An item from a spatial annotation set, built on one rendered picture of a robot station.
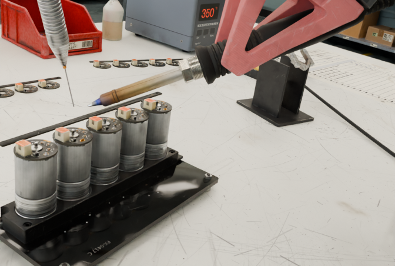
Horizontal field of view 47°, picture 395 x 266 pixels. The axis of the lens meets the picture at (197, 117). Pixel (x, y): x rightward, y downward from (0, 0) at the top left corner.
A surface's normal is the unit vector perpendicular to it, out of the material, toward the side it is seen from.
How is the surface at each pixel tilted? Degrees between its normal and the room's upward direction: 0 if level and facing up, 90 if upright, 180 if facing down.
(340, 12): 108
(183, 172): 0
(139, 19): 90
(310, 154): 0
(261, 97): 90
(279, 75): 90
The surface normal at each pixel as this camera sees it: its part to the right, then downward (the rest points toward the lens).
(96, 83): 0.14, -0.91
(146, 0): -0.61, 0.23
